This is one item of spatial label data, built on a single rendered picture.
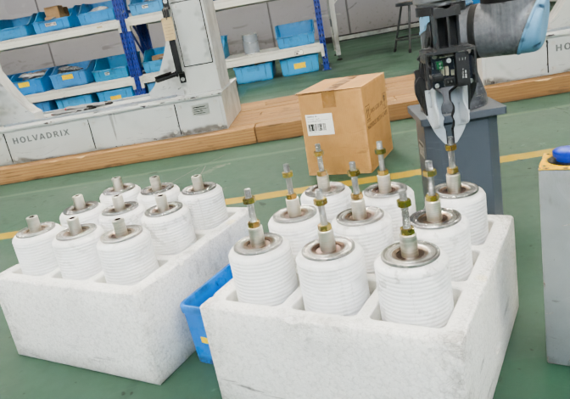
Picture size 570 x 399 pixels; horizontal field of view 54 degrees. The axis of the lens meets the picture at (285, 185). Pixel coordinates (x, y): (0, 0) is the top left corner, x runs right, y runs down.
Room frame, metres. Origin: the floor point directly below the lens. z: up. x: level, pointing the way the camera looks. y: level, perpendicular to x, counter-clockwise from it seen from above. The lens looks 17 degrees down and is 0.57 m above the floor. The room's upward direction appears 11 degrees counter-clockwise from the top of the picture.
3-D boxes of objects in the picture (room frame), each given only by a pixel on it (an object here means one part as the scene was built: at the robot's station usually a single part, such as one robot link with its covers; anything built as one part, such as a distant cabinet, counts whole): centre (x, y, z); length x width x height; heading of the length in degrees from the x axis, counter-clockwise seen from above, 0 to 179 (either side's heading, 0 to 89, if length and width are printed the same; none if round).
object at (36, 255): (1.07, 0.51, 0.16); 0.10 x 0.10 x 0.18
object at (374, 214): (0.82, -0.11, 0.25); 0.08 x 0.08 x 0.01
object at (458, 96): (0.83, -0.29, 0.38); 0.06 x 0.03 x 0.09; 172
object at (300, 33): (5.60, -0.37, 0.36); 0.50 x 0.38 x 0.21; 174
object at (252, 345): (0.82, -0.11, 0.09); 0.39 x 0.39 x 0.18; 57
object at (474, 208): (0.85, -0.27, 0.16); 0.10 x 0.10 x 0.18
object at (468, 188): (0.85, -0.27, 0.25); 0.08 x 0.08 x 0.01
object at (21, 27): (5.86, 2.30, 0.90); 0.50 x 0.38 x 0.21; 175
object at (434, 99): (0.84, -0.25, 0.38); 0.06 x 0.03 x 0.09; 172
